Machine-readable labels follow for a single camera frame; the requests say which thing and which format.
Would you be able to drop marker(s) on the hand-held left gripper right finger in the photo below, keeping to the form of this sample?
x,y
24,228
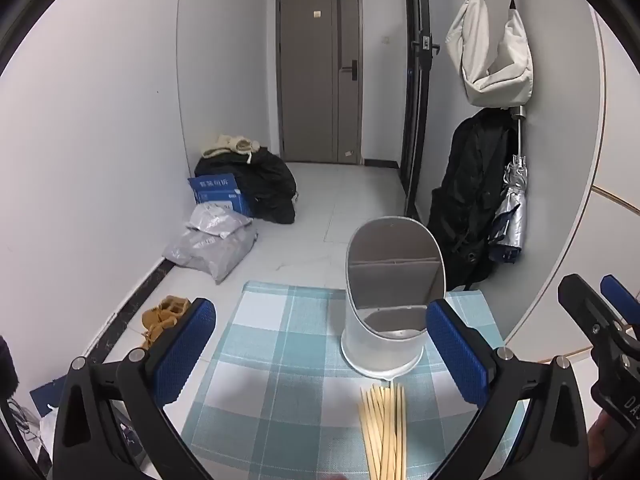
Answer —
x,y
460,355

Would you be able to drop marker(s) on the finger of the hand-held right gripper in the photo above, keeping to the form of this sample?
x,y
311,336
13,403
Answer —
x,y
587,305
620,300

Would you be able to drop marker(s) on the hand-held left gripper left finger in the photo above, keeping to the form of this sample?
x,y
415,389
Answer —
x,y
185,350

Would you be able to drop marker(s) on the white utensil holder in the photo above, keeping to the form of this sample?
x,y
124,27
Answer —
x,y
380,350

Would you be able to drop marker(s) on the bundle of wooden chopsticks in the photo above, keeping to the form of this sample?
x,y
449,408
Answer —
x,y
382,435

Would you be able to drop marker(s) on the person's right hand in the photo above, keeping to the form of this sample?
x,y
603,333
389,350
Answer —
x,y
600,440

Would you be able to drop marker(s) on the tan suede shoe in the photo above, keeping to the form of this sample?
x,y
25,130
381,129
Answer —
x,y
152,336
167,310

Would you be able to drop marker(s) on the teal plaid mat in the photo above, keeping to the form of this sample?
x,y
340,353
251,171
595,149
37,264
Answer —
x,y
280,340

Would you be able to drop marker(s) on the grey plastic parcel bag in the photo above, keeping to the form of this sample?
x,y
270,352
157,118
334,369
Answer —
x,y
215,255

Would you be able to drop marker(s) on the silver folding umbrella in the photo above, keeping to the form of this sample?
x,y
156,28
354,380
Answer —
x,y
512,220

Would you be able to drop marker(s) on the white plastic parcel bag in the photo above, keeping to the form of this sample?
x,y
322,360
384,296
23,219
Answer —
x,y
217,220

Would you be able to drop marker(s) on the dark blue board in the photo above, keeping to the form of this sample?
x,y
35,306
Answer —
x,y
47,396

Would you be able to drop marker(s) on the black hanging jacket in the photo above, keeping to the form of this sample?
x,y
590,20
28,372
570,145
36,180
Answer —
x,y
470,200

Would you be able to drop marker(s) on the blue cardboard box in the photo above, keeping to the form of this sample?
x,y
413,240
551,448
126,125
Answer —
x,y
220,192

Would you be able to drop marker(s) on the black clothes pile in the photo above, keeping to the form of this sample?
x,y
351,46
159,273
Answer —
x,y
265,180

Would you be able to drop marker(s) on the beige knitted cloth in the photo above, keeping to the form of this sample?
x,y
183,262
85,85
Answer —
x,y
227,144

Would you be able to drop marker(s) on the black side door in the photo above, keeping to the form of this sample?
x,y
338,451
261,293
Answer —
x,y
417,110

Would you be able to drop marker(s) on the grey entrance door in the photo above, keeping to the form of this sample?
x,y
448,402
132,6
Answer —
x,y
310,85

